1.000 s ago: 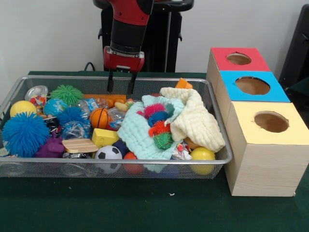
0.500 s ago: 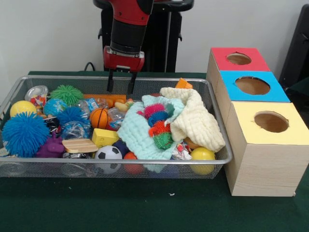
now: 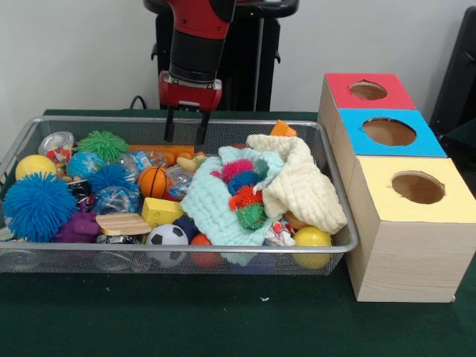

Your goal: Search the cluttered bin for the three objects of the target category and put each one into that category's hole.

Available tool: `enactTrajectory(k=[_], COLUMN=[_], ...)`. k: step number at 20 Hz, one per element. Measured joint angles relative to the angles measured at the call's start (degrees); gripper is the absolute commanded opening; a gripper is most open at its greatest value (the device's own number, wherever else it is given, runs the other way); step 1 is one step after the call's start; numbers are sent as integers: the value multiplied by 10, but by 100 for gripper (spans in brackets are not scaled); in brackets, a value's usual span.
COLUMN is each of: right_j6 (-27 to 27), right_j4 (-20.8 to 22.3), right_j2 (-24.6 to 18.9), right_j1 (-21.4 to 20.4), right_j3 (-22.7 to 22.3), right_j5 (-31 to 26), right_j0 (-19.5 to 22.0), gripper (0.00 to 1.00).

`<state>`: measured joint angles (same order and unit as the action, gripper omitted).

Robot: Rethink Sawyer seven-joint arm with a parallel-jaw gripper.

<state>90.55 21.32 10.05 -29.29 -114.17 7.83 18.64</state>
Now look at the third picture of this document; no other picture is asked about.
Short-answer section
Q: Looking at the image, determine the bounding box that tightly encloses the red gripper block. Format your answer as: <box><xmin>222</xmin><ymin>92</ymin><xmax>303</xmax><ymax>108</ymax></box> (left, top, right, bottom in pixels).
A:
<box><xmin>158</xmin><ymin>70</ymin><xmax>223</xmax><ymax>146</ymax></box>

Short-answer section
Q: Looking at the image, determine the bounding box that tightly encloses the yellow soft duck toy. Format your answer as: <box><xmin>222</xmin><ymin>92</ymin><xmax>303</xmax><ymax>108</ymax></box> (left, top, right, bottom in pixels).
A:
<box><xmin>176</xmin><ymin>151</ymin><xmax>208</xmax><ymax>173</ymax></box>

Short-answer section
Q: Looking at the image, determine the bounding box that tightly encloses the light blue waffle cloth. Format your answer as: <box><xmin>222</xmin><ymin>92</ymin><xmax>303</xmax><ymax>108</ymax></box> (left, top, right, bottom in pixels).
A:
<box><xmin>180</xmin><ymin>144</ymin><xmax>287</xmax><ymax>247</ymax></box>

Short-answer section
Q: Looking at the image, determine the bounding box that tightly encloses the multicolour spiky caterpillar toy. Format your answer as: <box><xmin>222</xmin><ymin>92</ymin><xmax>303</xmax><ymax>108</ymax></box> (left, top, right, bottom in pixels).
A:
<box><xmin>211</xmin><ymin>158</ymin><xmax>269</xmax><ymax>230</ymax></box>

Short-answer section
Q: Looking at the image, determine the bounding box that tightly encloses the cream waffle cloth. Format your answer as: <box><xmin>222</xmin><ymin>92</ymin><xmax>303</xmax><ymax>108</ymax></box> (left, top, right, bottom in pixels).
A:
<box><xmin>245</xmin><ymin>133</ymin><xmax>349</xmax><ymax>235</ymax></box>

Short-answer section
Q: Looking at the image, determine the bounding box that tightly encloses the shallow clear mesh bin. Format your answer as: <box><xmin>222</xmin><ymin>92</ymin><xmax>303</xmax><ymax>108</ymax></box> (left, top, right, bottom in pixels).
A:
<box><xmin>0</xmin><ymin>115</ymin><xmax>360</xmax><ymax>276</ymax></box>

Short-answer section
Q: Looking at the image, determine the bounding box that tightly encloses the wooden box with three holes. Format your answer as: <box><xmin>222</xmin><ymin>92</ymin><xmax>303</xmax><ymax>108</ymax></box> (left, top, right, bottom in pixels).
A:
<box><xmin>318</xmin><ymin>72</ymin><xmax>466</xmax><ymax>303</ymax></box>

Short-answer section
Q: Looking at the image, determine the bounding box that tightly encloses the long orange toy brick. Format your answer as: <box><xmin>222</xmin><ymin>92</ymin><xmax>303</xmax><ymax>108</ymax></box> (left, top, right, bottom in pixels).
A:
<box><xmin>128</xmin><ymin>144</ymin><xmax>196</xmax><ymax>167</ymax></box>

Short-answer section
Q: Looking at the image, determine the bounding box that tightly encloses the small basketball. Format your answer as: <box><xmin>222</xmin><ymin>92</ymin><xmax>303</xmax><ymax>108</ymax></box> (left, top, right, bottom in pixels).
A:
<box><xmin>137</xmin><ymin>165</ymin><xmax>173</xmax><ymax>199</ymax></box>

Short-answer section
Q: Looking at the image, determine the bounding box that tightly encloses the plain green spiky ball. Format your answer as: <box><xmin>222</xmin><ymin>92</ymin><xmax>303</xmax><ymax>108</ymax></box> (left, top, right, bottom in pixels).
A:
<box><xmin>76</xmin><ymin>129</ymin><xmax>130</xmax><ymax>163</ymax></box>

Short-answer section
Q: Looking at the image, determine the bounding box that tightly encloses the yellow foam block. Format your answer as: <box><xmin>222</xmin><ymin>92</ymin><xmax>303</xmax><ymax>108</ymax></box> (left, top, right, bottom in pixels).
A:
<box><xmin>141</xmin><ymin>196</ymin><xmax>185</xmax><ymax>228</ymax></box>

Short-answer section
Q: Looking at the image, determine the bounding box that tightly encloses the small soccer ball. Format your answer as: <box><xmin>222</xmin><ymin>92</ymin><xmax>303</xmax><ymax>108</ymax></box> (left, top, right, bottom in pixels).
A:
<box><xmin>145</xmin><ymin>222</ymin><xmax>190</xmax><ymax>268</ymax></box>

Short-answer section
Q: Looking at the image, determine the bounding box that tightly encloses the large blue spiky ball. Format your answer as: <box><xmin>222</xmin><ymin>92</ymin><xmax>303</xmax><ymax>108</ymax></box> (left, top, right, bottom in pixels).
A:
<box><xmin>3</xmin><ymin>173</ymin><xmax>78</xmax><ymax>243</ymax></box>

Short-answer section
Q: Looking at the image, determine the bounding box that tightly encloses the yellow plastic ball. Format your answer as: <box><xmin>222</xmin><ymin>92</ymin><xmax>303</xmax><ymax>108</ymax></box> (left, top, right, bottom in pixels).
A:
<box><xmin>292</xmin><ymin>225</ymin><xmax>333</xmax><ymax>270</ymax></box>

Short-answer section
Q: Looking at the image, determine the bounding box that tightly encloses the dark green table cloth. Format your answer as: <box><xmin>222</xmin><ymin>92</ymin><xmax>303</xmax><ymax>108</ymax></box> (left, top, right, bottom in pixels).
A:
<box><xmin>0</xmin><ymin>108</ymin><xmax>476</xmax><ymax>357</ymax></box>
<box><xmin>440</xmin><ymin>118</ymin><xmax>476</xmax><ymax>172</ymax></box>

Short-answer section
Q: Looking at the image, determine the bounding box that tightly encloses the black chair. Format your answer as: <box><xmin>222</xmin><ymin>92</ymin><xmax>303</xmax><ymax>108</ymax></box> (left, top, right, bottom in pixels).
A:
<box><xmin>429</xmin><ymin>6</ymin><xmax>476</xmax><ymax>131</ymax></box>

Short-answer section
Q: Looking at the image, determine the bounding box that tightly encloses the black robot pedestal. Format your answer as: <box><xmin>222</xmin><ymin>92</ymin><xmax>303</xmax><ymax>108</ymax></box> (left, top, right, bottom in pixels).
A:
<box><xmin>143</xmin><ymin>0</ymin><xmax>300</xmax><ymax>112</ymax></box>

